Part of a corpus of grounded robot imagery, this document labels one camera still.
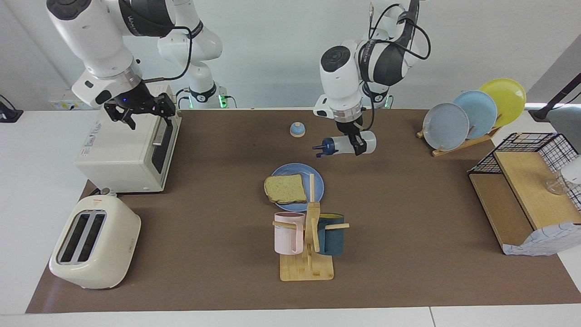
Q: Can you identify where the cream two-slot toaster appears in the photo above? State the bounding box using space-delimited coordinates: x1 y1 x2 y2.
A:
49 195 142 290

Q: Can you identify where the black wire basket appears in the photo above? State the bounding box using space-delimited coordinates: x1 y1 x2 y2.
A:
468 132 581 214

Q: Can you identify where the wooden shelf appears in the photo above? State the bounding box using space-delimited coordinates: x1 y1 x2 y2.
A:
468 150 581 256

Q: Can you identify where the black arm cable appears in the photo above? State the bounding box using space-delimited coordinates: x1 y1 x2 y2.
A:
363 0 431 132
119 0 193 87

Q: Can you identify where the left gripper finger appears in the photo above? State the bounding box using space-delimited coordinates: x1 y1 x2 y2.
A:
350 133 367 156

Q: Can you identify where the grey round plate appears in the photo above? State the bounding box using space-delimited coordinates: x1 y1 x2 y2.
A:
422 103 470 151

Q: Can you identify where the yellow round plate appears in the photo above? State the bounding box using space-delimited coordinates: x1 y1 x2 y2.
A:
479 78 527 128

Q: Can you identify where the light blue round plate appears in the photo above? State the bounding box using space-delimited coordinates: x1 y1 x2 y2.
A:
453 90 498 139

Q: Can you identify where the toasted bread slice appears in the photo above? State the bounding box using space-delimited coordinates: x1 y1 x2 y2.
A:
264 173 308 204

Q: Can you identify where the wooden plate rack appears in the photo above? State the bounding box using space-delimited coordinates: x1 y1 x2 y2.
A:
417 125 502 158

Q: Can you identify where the white blue-capped seasoning bottle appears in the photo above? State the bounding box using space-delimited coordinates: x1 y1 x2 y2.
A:
312 131 377 158

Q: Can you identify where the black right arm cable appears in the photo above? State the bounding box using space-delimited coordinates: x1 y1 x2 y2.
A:
119 0 193 87

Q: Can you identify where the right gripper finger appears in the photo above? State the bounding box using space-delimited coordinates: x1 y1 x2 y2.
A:
152 93 177 127
104 104 137 131

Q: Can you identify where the brown table mat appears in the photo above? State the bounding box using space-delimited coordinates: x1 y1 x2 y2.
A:
25 108 581 314

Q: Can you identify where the white power strip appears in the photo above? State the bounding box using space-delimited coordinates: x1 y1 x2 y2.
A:
49 89 82 111

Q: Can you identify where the white blue grid cloth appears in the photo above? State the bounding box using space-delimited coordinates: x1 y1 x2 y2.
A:
502 222 581 257

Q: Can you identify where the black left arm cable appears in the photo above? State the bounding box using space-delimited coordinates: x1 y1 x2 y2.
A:
363 0 431 132

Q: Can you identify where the dark teal mug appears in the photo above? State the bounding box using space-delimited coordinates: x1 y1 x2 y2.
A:
316 213 345 256

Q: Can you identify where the black clamp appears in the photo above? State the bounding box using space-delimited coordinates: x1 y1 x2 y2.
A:
0 94 23 123

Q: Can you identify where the pink ribbed mug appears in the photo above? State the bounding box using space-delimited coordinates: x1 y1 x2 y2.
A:
274 212 305 255

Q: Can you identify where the wooden mug tree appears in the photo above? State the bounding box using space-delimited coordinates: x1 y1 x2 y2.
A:
272 173 350 282

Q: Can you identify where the clear glass cup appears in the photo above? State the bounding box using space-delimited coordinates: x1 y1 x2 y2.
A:
545 175 570 196

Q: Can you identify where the white toaster oven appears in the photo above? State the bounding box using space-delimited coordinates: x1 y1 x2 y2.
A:
75 84 182 193

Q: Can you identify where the black lamp stand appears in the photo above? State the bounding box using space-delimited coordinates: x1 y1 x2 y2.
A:
529 73 581 122

